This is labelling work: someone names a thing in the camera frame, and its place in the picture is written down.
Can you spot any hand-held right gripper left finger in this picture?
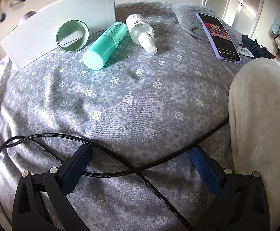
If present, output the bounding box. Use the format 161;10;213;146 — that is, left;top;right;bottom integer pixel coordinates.
12;144;92;231

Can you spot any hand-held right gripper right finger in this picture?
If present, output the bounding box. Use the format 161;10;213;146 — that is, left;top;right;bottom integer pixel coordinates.
190;147;270;231

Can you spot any teal bottle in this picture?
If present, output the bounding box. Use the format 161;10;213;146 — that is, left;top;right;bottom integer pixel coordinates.
82;22;128;71

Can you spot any green ring-shaped lid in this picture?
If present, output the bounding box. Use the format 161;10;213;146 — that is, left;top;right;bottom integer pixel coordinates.
55;19;90;53

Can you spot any clear spray bottle white label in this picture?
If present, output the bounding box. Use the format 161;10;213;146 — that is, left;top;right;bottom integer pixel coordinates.
125;14;158;55

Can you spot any white fleece blanket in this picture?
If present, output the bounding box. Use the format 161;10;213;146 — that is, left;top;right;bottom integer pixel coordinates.
228;58;280;231

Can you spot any grey patterned bedsheet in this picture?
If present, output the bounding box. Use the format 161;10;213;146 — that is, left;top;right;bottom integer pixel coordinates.
0;1;251;231

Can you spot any white paper card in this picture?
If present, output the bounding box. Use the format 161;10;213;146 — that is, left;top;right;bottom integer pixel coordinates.
236;46;255;59

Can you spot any dark clothing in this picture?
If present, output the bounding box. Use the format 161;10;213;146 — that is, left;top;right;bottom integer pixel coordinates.
241;35;275;59

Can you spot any purple smartphone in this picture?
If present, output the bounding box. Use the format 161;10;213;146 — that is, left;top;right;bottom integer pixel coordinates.
196;12;242;64

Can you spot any grey plush pillow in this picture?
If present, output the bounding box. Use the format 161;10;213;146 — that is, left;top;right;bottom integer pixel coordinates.
172;3;243;46

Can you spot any white board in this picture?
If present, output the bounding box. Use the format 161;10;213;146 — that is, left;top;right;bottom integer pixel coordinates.
0;0;116;71

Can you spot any purple round object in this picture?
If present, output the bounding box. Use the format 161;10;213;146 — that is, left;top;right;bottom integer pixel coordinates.
18;11;37;26

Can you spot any white door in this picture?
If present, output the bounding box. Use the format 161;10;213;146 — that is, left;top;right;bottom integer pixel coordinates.
223;0;267;39

